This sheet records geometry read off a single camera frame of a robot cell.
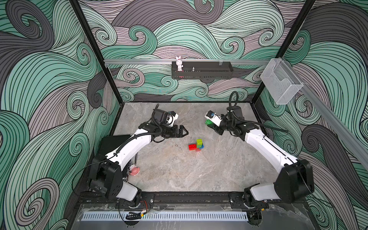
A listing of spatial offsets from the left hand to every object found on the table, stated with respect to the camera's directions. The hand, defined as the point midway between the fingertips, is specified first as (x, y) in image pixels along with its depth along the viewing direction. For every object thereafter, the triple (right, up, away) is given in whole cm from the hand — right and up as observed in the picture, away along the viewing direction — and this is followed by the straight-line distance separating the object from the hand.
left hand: (183, 131), depth 79 cm
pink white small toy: (-29, -23, +3) cm, 37 cm away
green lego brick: (+10, -10, +8) cm, 17 cm away
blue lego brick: (+12, -11, +9) cm, 19 cm away
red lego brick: (+6, -11, +9) cm, 15 cm away
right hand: (+16, +5, +4) cm, 17 cm away
